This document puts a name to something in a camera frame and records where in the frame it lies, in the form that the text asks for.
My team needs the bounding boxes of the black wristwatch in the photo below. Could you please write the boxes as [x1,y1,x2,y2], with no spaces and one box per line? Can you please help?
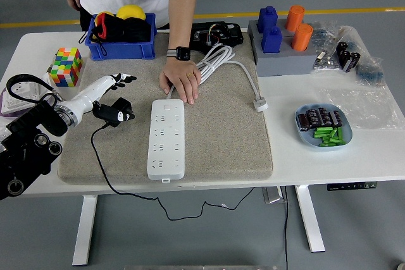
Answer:
[166,46,192,61]

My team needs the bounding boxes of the white power strip with cord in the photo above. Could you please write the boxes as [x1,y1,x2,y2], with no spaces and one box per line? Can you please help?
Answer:
[147,44,269,185]

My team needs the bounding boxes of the black plug adapter with cord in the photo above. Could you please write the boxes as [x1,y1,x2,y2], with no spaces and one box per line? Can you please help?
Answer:
[90,97,257,221]

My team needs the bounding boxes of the white flat box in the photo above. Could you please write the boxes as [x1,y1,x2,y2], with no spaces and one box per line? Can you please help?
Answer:
[40,72,54,88]

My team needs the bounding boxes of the orange cylinder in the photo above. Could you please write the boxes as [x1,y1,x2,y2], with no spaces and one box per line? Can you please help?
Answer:
[290,23,314,51]
[284,4,305,32]

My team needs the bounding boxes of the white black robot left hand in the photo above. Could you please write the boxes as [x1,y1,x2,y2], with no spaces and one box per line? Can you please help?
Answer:
[67,72,137,125]

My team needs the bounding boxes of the white table leg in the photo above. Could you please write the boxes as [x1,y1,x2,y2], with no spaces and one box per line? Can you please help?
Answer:
[294,184,327,254]
[72,194,98,267]

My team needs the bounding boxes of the black electronic device open wiring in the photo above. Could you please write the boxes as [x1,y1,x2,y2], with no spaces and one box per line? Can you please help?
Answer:
[189,21,244,52]

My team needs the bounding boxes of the grey block holder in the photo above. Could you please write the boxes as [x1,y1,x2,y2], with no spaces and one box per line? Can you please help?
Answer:
[254,34,318,77]
[247,19,314,42]

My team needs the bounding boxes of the black drawstring pouch red lining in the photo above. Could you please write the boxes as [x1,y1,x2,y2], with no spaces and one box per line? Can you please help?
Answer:
[78,13,152,56]

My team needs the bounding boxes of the black table control panel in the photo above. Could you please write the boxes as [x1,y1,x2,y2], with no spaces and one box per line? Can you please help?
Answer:
[327,181,378,192]

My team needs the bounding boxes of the clear bag black capacitors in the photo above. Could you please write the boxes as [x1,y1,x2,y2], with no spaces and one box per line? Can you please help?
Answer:
[333,26,363,73]

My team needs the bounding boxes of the clear bag silver screws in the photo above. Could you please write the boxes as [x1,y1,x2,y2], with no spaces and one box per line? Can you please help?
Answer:
[311,47,342,71]

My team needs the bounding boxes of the empty clear plastic bag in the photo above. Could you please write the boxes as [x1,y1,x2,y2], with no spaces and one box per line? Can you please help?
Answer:
[319,86,404,131]

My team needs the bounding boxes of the person's left hand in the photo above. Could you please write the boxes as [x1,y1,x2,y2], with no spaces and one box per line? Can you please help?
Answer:
[158,58,203,106]

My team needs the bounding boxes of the small yellow round object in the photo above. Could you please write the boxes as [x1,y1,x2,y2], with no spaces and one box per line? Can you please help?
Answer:
[96,11,115,23]

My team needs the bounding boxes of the thin black hanging cable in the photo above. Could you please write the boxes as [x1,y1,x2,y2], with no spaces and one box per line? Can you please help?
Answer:
[283,186,290,270]

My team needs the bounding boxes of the large yellow ball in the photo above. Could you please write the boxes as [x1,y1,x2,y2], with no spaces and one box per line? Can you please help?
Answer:
[116,4,146,21]

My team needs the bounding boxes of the clear bag blue components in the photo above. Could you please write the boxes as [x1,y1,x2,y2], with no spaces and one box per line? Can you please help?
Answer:
[308,20,341,50]
[354,56,386,87]

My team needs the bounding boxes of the multicolour puzzle cube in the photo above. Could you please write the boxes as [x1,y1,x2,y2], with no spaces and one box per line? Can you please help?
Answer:
[46,47,84,89]

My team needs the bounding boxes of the light blue plate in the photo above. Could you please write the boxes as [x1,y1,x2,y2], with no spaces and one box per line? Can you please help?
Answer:
[294,102,353,152]

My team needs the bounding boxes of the blue square peg block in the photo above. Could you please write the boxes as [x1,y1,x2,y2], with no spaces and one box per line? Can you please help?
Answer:
[256,6,278,34]
[261,26,283,54]

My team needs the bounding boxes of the silver metal box under table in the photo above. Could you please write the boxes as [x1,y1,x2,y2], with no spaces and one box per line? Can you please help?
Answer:
[261,187,285,204]

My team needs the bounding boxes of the black cylindrical capacitor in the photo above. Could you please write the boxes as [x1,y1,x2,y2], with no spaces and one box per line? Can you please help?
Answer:
[317,107,332,125]
[306,108,320,125]
[328,110,342,127]
[297,114,313,132]

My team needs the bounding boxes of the blue plastic bin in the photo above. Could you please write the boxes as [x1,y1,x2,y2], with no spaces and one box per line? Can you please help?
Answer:
[85,13,158,61]

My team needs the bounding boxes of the grey-brown fabric mat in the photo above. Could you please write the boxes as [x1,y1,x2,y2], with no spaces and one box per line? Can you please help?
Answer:
[56,29,274,185]

